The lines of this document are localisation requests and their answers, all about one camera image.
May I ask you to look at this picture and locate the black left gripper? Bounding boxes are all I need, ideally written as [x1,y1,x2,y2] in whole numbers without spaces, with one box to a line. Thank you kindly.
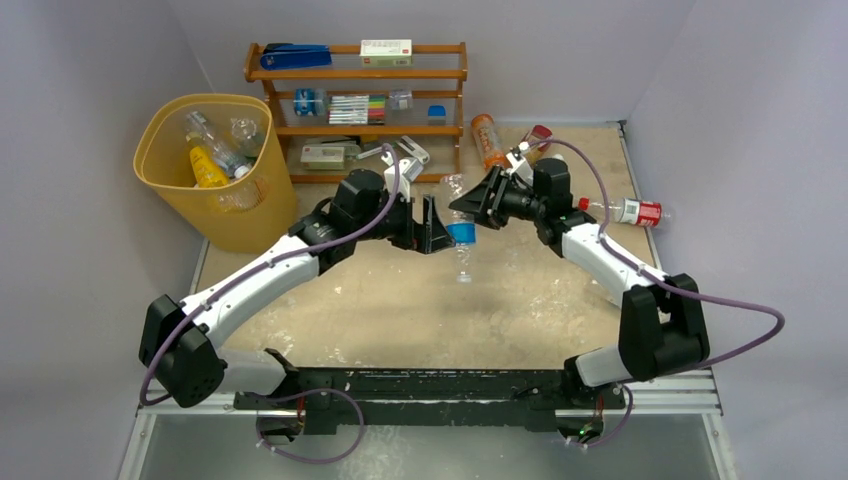
[354,190,454,255]

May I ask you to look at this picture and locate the blue label clear bottle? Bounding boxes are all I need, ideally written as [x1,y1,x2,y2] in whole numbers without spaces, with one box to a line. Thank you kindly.
[438,174,476,284]

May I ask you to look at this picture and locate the dark green label bottle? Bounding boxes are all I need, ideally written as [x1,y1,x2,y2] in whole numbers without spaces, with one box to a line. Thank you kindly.
[230,117,265,158]

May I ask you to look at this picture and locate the clear bottle white logo cap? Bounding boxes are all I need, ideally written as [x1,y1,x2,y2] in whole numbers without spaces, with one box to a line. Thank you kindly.
[186,110,252,180]

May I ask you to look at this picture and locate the yellow juice bottle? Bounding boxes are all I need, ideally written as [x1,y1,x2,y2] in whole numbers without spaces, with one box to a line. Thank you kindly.
[185,132,230,188]

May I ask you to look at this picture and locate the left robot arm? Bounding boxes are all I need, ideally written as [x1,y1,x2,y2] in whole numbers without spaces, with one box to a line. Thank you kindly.
[139,157,455,409]

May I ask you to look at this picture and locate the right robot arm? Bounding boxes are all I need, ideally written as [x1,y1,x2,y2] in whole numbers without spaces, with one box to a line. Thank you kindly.
[449,158,710,407]

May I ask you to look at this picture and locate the yellow plastic bin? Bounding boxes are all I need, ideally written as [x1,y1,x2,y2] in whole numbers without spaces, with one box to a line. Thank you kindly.
[133,93,297,254]

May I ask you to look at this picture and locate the orange label bottle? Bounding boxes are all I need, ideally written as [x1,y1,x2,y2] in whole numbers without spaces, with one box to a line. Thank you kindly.
[471,114,510,169]

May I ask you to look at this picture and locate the red gold label bottle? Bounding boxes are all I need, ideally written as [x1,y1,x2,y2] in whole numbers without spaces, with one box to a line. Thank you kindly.
[519,124,553,165]

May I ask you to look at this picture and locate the white stapler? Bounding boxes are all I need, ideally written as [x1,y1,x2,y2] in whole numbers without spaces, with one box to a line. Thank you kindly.
[397,135,431,166]

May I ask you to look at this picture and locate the blue eraser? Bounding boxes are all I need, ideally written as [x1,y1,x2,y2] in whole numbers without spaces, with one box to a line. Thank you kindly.
[427,104,447,126]

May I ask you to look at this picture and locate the wooden shelf rack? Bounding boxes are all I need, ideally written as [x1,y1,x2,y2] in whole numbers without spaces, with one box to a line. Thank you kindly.
[243,42,469,184]

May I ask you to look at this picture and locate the marker pen set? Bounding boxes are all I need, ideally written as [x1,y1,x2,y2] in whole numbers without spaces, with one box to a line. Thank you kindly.
[328,94,387,125]

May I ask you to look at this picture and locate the white red box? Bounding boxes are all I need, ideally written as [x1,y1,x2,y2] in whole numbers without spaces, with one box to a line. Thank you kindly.
[359,39,413,68]

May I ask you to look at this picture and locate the blue tape dispenser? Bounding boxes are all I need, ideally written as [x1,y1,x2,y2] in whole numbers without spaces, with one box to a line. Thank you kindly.
[292,88,329,117]

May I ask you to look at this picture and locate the blue stapler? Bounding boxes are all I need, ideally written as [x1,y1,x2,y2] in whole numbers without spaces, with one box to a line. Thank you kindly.
[259,43,332,71]

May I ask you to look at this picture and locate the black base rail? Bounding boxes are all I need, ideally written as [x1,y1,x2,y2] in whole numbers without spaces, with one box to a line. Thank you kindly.
[234,367,626,436]

